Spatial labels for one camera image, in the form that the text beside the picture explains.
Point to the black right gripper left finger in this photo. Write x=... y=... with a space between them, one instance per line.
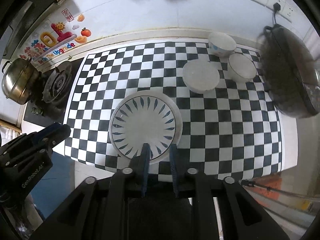
x=125 y=185

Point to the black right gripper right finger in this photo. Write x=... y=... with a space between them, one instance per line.
x=191 y=183

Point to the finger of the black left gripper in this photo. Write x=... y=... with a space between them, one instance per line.
x=49 y=137

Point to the white plate blue leaf pattern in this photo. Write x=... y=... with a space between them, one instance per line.
x=145 y=123

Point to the white plate grey floral print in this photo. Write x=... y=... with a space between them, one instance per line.
x=178 y=119

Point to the plain white shallow bowl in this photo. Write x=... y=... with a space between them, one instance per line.
x=200 y=76

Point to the white bowl dark rim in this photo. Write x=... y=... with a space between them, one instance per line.
x=240 y=68

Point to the white bowl coloured dots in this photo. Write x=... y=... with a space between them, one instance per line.
x=221 y=44

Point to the black gas stove burner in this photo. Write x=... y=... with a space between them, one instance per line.
x=48 y=102

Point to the black white checkered mat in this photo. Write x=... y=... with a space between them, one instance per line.
x=232 y=131

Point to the steel pot with lid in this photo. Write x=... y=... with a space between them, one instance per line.
x=19 y=77

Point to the dark electric cooking pot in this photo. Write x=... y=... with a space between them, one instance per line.
x=290 y=73

